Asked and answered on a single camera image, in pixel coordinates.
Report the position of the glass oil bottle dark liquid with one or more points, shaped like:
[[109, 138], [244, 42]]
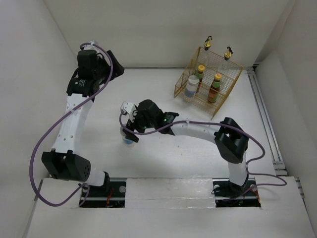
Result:
[[204, 54]]

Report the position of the aluminium side rail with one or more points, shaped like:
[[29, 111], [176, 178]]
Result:
[[277, 159]]

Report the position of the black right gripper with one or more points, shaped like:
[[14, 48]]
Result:
[[132, 125]]

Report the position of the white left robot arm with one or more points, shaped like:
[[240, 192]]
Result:
[[64, 161]]

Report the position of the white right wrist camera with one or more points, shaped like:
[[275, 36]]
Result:
[[127, 108]]

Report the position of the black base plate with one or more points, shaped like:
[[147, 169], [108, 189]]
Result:
[[237, 196], [99, 198]]

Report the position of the clear glass oil bottle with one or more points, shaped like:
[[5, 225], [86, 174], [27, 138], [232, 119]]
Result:
[[226, 57]]

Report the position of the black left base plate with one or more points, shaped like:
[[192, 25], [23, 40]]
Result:
[[99, 198]]

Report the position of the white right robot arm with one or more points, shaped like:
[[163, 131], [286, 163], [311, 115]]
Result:
[[229, 138]]

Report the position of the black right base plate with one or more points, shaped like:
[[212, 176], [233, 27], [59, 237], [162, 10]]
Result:
[[237, 196]]

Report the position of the spice jar silver lid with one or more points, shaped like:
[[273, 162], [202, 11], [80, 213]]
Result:
[[127, 142], [191, 86]]

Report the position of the brown sauce bottle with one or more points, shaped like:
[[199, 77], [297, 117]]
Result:
[[214, 88], [200, 73]]

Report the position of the gold wire basket rack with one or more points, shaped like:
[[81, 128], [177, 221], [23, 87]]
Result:
[[228, 81]]

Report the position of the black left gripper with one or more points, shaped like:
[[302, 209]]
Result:
[[117, 69]]

